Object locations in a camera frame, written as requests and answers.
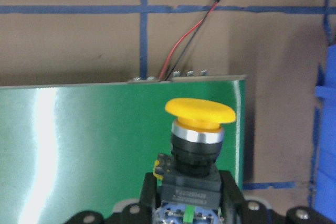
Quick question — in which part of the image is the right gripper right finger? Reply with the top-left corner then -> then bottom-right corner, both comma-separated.
219,170 -> 245,223

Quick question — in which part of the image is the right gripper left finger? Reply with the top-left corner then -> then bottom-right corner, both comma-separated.
139,173 -> 161,223

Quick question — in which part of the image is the yellow mushroom push button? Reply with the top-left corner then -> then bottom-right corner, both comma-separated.
153,98 -> 236,223

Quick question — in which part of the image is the green conveyor belt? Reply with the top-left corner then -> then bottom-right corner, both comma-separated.
1,75 -> 246,223

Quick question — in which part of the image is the blue destination bin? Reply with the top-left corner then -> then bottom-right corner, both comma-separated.
314,45 -> 335,221

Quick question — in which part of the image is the red black wire pair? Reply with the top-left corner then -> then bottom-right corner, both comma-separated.
159,0 -> 239,82

